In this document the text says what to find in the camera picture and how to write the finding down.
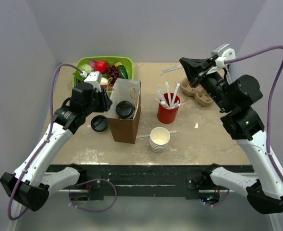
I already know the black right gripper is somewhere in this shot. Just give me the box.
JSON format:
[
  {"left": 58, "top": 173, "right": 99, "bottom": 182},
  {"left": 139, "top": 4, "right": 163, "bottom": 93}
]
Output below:
[{"left": 180, "top": 55, "right": 234, "bottom": 112}]

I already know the white straw aloft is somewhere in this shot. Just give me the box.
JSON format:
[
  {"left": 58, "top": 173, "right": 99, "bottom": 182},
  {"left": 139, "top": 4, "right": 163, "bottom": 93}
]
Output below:
[{"left": 160, "top": 65, "right": 183, "bottom": 76}]

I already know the black plastic coffee lid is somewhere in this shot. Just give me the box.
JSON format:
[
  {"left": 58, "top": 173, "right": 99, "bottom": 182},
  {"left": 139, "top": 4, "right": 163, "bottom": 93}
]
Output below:
[{"left": 116, "top": 101, "right": 135, "bottom": 115}]

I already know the brown paper bag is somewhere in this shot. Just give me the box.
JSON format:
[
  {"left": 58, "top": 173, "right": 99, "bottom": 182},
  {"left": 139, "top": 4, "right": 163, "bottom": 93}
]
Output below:
[{"left": 106, "top": 78, "right": 141, "bottom": 144}]

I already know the white paper cup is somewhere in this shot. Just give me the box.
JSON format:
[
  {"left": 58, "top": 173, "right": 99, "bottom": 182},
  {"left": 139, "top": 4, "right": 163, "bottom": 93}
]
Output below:
[{"left": 118, "top": 113, "right": 134, "bottom": 119}]

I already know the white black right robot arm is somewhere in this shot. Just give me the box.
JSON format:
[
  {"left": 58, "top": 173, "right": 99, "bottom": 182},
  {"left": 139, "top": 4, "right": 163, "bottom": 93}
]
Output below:
[{"left": 179, "top": 58, "right": 283, "bottom": 214}]

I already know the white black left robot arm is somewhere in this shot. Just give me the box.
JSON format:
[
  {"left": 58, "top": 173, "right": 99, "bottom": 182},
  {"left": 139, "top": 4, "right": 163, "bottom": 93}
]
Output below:
[{"left": 0, "top": 83, "right": 112, "bottom": 212}]

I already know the white daikon radish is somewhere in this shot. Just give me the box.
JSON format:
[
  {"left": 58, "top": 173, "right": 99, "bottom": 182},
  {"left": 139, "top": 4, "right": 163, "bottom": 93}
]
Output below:
[{"left": 100, "top": 77, "right": 108, "bottom": 86}]

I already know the stack of black lids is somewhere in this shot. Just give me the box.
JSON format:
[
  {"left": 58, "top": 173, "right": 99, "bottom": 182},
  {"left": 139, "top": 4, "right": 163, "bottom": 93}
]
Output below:
[{"left": 90, "top": 115, "right": 108, "bottom": 132}]

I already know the dark red grape bunch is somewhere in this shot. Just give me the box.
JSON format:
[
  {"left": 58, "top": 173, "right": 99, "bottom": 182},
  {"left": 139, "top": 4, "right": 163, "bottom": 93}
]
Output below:
[{"left": 106, "top": 65, "right": 123, "bottom": 84}]

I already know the red apple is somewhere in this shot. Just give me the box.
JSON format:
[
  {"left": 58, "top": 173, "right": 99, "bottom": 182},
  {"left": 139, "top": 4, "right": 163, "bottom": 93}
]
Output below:
[{"left": 94, "top": 60, "right": 110, "bottom": 74}]

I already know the white wrapped straw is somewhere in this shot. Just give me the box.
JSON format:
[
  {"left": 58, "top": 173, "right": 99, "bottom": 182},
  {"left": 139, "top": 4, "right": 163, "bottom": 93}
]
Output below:
[{"left": 172, "top": 83, "right": 181, "bottom": 106}]

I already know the green cabbage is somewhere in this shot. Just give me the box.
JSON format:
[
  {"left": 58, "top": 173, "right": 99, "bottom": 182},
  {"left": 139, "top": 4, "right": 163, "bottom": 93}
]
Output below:
[{"left": 78, "top": 64, "right": 94, "bottom": 74}]

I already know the purple onion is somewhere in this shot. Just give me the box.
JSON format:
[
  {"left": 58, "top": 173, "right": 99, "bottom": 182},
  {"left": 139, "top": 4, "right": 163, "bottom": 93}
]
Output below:
[{"left": 88, "top": 60, "right": 96, "bottom": 68}]

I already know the green plastic basket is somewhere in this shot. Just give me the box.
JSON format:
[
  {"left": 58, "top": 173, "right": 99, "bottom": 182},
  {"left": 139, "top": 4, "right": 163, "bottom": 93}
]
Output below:
[{"left": 77, "top": 56, "right": 134, "bottom": 87}]

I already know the white straw on table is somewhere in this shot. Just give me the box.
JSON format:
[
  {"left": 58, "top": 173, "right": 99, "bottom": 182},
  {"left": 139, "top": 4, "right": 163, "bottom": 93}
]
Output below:
[{"left": 136, "top": 130, "right": 177, "bottom": 140}]

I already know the red plastic cup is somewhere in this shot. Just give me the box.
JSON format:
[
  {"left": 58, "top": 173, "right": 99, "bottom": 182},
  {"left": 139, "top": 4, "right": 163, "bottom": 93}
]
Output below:
[{"left": 157, "top": 103, "right": 179, "bottom": 124}]

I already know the stack of white paper cups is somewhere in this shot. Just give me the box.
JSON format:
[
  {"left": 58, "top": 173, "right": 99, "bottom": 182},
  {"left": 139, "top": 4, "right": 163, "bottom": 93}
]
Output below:
[{"left": 149, "top": 127, "right": 170, "bottom": 153}]

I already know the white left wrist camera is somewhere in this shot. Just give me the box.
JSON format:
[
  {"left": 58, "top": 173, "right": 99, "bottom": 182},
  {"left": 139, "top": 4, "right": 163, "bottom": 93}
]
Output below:
[{"left": 80, "top": 71, "right": 102, "bottom": 92}]

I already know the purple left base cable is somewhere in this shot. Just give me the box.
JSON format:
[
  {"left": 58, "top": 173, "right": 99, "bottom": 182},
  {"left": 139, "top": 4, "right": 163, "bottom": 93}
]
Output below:
[{"left": 68, "top": 178, "right": 118, "bottom": 212}]

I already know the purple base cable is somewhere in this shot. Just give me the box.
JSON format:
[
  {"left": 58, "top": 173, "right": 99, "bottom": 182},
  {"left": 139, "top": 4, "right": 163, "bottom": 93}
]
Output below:
[
  {"left": 68, "top": 178, "right": 118, "bottom": 212},
  {"left": 202, "top": 189, "right": 231, "bottom": 207}
]

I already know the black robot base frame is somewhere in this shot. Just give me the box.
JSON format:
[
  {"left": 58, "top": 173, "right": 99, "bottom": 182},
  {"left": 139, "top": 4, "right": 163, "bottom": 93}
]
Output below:
[{"left": 46, "top": 164, "right": 255, "bottom": 201}]

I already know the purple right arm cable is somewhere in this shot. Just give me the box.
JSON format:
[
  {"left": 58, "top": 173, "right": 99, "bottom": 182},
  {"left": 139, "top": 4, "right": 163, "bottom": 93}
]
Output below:
[{"left": 225, "top": 45, "right": 283, "bottom": 199}]

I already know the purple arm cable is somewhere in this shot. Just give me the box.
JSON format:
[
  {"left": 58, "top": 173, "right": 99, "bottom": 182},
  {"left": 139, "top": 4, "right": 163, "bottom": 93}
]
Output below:
[
  {"left": 225, "top": 45, "right": 283, "bottom": 199},
  {"left": 7, "top": 63, "right": 84, "bottom": 221}
]

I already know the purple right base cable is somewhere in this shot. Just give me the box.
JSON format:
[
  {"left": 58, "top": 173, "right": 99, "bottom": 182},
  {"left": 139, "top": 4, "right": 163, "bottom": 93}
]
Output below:
[{"left": 202, "top": 189, "right": 231, "bottom": 207}]

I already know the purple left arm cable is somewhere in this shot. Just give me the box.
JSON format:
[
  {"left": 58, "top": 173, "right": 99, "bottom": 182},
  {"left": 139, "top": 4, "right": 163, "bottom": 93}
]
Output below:
[{"left": 7, "top": 63, "right": 84, "bottom": 221}]

